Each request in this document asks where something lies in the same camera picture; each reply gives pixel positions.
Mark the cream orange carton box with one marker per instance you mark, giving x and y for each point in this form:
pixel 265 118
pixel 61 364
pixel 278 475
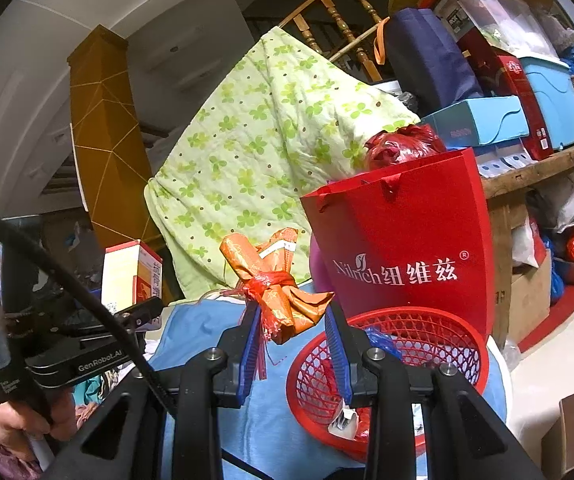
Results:
pixel 127 275

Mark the blue plastic storage bin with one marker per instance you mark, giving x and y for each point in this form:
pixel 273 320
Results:
pixel 557 105

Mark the knotted red plastic bag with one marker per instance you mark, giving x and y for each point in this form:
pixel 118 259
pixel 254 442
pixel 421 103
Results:
pixel 402 147

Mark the red paper bag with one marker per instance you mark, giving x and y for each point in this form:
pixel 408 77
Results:
pixel 417 220

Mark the orange wrapper with red ribbon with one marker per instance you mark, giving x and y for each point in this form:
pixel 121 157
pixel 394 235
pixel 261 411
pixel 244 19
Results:
pixel 282 310

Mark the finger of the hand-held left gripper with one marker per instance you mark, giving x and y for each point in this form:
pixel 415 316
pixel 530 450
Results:
pixel 139 315

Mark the magenta pillow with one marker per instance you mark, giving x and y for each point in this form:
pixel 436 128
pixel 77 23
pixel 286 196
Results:
pixel 319 270

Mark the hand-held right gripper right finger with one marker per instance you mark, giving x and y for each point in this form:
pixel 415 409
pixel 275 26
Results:
pixel 339 360

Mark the light blue box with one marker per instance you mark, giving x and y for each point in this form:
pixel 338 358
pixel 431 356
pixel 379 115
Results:
pixel 477 120

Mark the wooden table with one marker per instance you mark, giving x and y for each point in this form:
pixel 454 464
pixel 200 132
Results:
pixel 542 165

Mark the person's left hand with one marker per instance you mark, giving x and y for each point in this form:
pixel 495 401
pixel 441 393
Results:
pixel 12 420

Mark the teal cloth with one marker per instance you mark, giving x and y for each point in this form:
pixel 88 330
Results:
pixel 92 390

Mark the blue towel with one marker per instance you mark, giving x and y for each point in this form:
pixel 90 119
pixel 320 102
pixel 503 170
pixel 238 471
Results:
pixel 277 435

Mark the small white red box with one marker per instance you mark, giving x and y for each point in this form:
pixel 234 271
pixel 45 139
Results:
pixel 347 420

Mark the orange wooden cabinet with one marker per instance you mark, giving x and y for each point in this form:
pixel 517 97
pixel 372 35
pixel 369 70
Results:
pixel 112 160

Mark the tall red box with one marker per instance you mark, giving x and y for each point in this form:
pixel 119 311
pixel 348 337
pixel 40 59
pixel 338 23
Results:
pixel 517 90

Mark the white plastic sack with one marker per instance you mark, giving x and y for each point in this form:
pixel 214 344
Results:
pixel 567 200

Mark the white blue packets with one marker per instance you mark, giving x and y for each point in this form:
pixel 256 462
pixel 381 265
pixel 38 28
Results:
pixel 507 160

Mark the red plastic mesh basket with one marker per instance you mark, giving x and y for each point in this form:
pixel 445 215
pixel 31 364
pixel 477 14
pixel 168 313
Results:
pixel 417 330

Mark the green floral quilt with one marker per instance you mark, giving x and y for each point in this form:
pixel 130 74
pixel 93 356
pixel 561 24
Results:
pixel 247 160

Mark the red floor mat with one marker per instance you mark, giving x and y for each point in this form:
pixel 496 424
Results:
pixel 567 310

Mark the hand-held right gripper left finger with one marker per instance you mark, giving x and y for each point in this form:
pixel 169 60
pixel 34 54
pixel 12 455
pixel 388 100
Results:
pixel 251 360

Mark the clear plastic storage box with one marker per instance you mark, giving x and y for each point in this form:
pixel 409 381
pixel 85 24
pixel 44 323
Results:
pixel 497 15

